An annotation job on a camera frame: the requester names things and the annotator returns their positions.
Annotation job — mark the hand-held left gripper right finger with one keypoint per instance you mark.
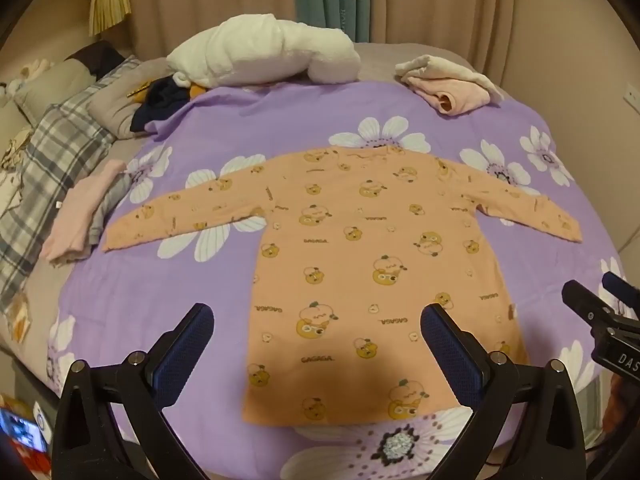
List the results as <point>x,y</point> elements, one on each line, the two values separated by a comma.
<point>448,357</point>

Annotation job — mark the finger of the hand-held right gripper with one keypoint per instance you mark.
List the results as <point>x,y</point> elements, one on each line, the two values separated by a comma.
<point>585,302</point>
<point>620,287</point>

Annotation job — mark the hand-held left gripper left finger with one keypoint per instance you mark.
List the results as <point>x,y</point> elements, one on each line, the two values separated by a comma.
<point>184,357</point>

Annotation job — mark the orange printed long-sleeve shirt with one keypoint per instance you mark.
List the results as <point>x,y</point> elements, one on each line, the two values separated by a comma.
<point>350,240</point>

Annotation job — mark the purple floral bed sheet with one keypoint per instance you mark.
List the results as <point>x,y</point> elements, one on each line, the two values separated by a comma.
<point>150,305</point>

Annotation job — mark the grey folded garment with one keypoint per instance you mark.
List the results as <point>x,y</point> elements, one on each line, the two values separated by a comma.
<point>107,210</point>

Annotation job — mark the smartphone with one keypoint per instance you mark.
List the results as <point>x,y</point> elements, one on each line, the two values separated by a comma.
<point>22,432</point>

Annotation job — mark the light pink folded garment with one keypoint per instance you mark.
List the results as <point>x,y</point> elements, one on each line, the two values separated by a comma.
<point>80,210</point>

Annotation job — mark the grey plaid blanket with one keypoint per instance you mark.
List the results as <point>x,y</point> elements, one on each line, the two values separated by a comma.
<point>50,160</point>

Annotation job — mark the pink rolled garment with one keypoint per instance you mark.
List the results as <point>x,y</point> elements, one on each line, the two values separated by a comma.
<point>452,97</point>

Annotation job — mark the dark navy clothing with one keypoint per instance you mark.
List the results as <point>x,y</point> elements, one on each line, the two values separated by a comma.
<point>160,102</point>

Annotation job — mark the cream folded garment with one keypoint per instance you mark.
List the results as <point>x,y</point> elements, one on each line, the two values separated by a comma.
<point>440,66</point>

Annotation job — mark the grey pillow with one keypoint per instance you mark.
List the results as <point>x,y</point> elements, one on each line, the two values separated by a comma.
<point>55,90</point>

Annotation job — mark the white plush blanket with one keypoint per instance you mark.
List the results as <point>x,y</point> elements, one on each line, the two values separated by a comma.
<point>250,55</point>

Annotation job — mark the dark brown cloth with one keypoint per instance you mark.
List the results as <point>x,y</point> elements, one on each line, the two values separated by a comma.
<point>97,57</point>

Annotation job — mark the wall socket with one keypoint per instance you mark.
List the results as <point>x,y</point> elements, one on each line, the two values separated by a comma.
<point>633,94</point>

